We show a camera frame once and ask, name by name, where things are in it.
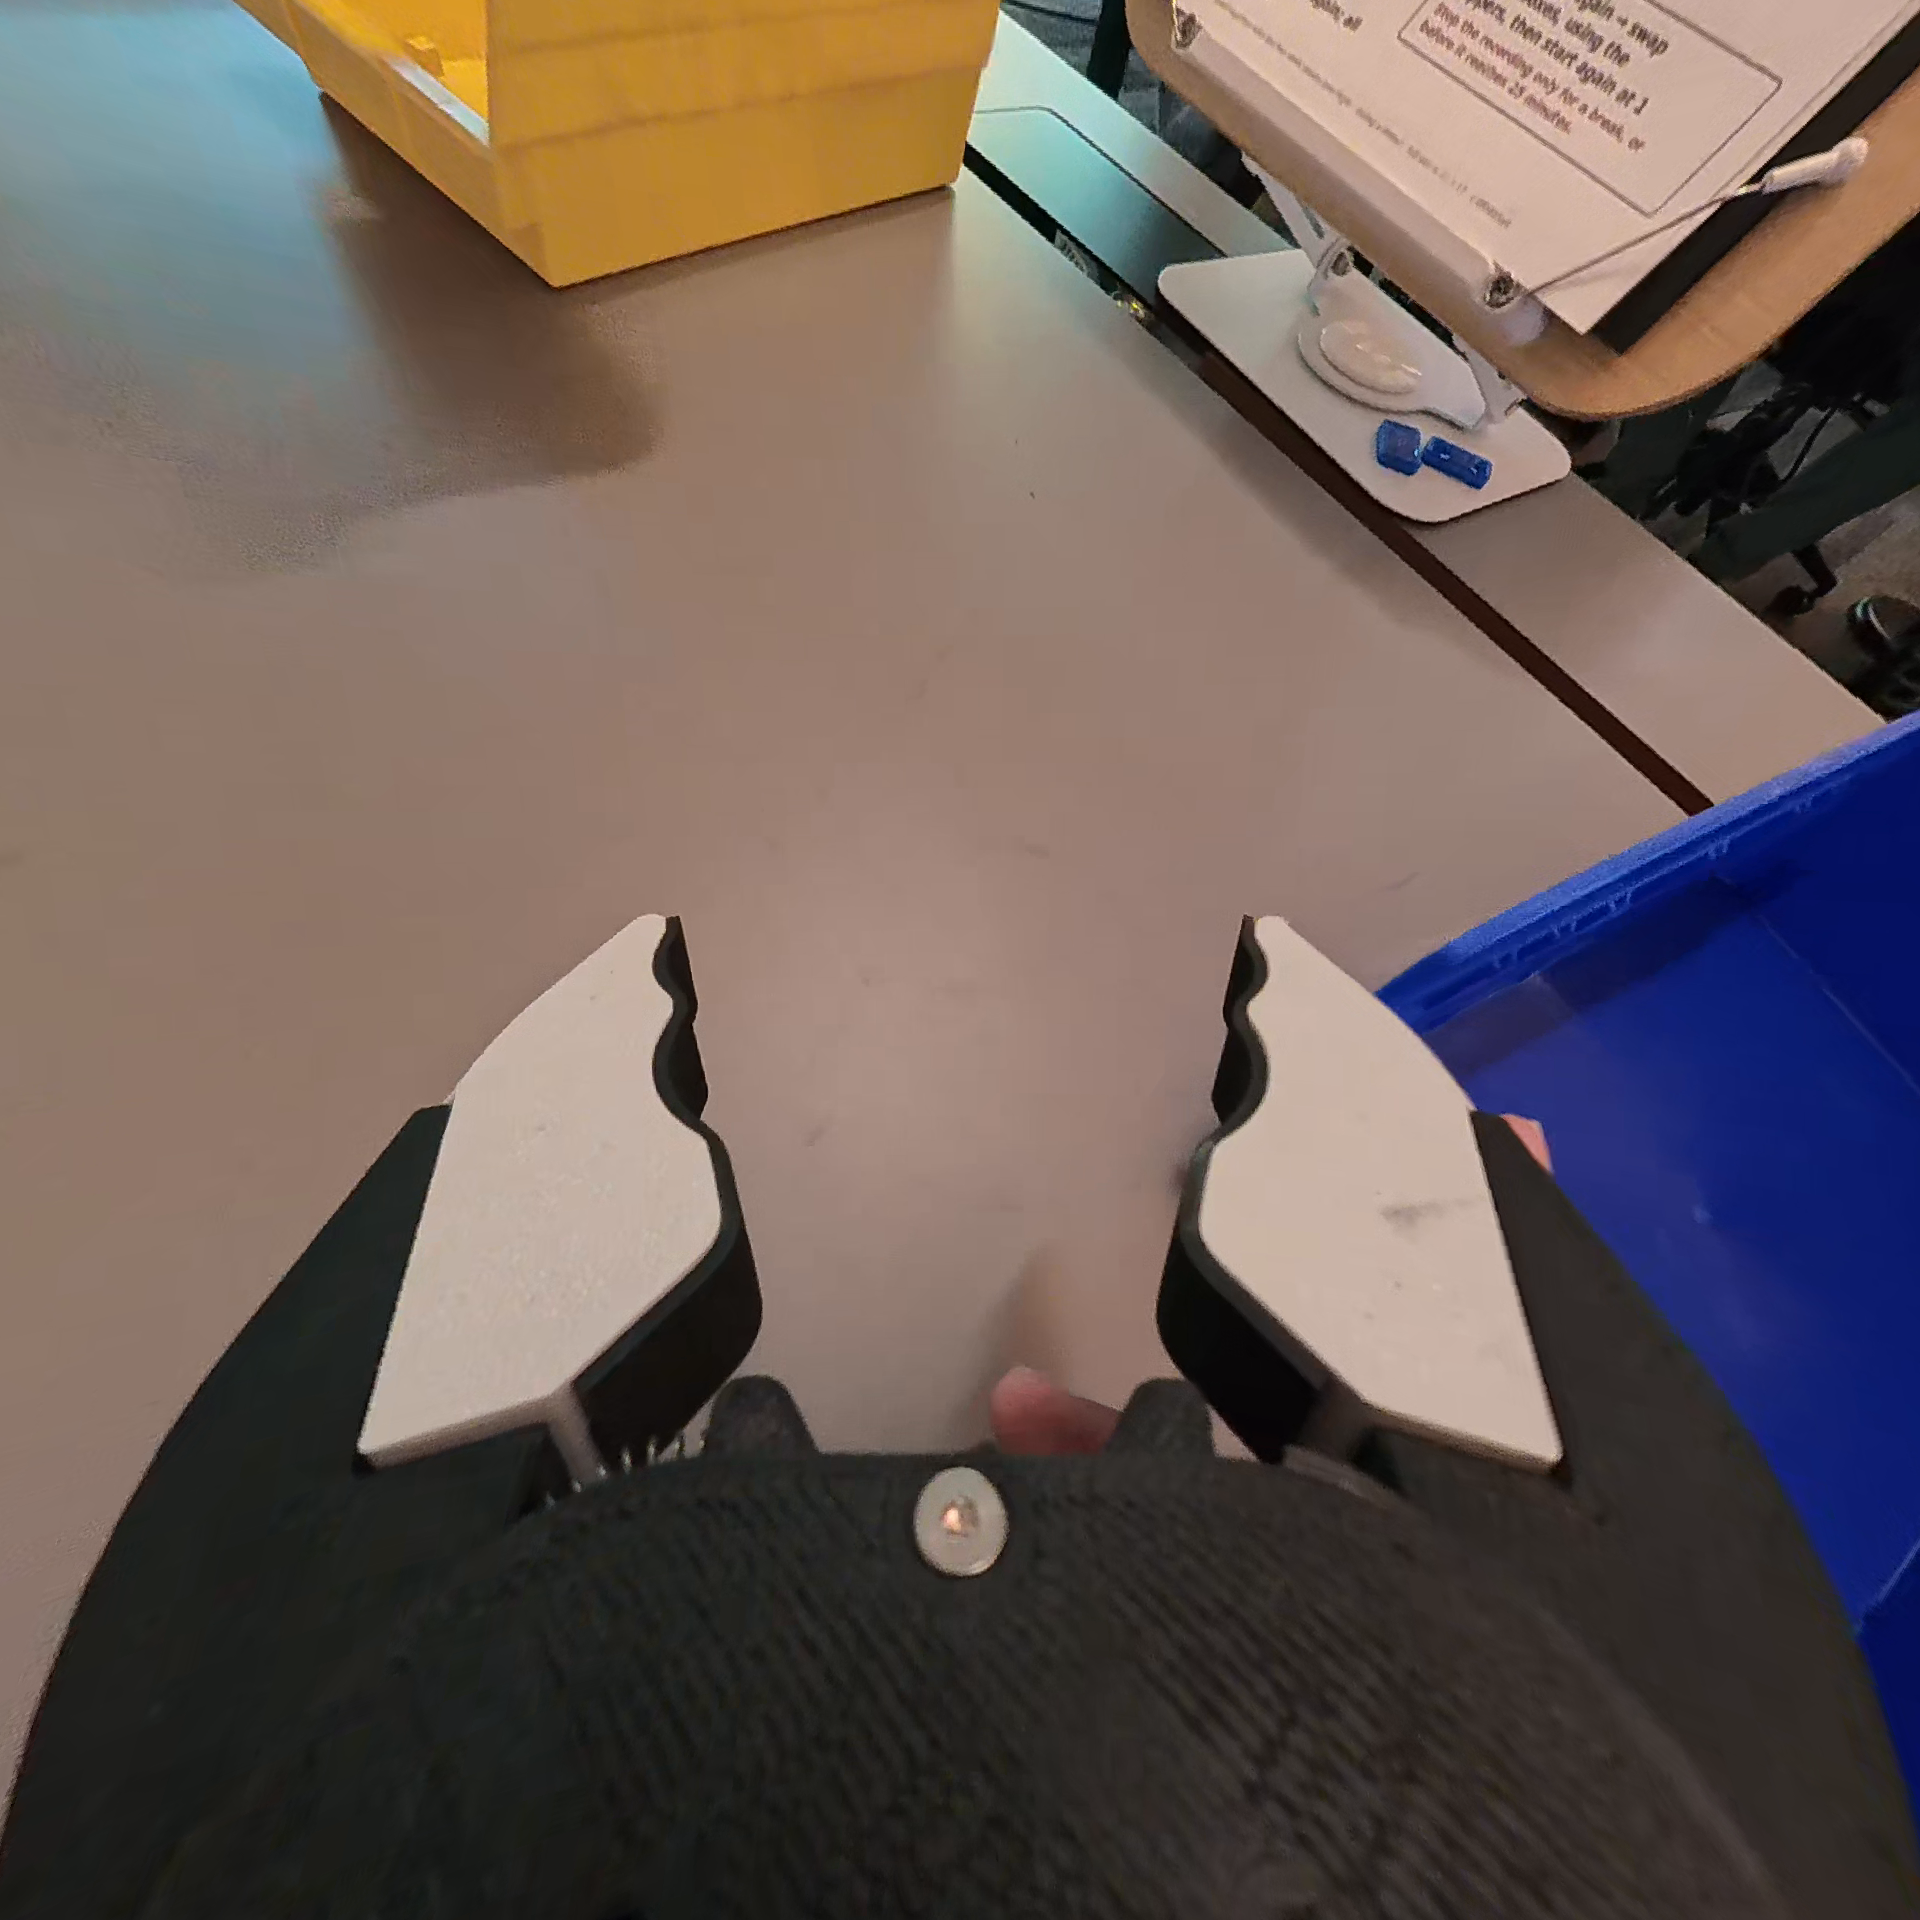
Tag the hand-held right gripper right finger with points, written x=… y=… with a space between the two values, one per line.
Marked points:
x=1364 y=1231

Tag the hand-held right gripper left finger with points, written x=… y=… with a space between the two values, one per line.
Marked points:
x=555 y=1231

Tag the blue plastic bin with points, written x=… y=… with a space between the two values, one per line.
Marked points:
x=1723 y=1125

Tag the yellow plastic bin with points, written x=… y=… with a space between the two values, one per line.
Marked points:
x=674 y=135

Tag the person's right hand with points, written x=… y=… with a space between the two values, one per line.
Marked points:
x=1049 y=1418

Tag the small blue clip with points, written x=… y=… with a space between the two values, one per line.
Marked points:
x=1459 y=463
x=1396 y=447

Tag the black office chair base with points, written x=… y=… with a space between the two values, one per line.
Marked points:
x=1785 y=533

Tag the white stand base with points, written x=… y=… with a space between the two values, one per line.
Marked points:
x=1259 y=316

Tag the printed instruction sheet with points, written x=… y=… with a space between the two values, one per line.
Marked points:
x=1500 y=106

